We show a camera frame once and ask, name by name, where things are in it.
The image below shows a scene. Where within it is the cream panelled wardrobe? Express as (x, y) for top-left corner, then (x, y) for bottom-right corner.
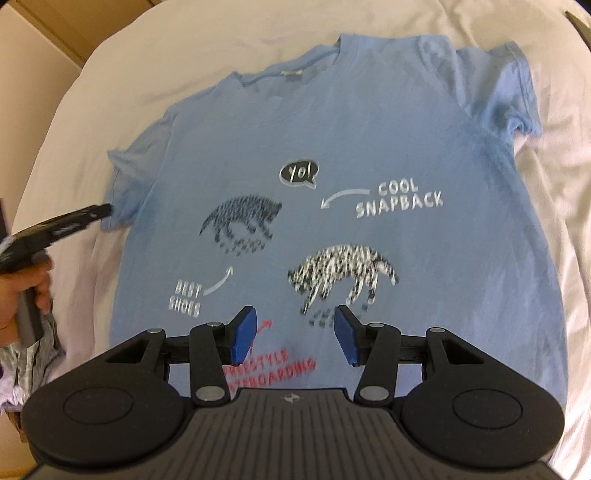
(0, 0), (155, 79)

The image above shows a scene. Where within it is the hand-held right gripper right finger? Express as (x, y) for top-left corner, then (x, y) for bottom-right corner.
(334, 305), (483, 408)

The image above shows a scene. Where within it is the blue printed T-shirt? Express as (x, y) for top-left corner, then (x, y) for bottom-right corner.
(100, 32), (570, 407)

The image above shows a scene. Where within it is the light bed duvet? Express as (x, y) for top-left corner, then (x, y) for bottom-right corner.
(11, 0), (591, 480)

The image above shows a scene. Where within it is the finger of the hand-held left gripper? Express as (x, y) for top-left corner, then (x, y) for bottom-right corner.
(44, 204), (114, 241)

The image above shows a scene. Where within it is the grey crumpled cloth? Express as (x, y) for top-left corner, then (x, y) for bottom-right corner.
(0, 314), (66, 416)

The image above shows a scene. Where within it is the person's left hand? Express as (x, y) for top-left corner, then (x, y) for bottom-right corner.
(0, 255), (54, 348)

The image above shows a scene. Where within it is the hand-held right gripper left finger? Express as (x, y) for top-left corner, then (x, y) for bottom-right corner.
(108, 305), (257, 408)

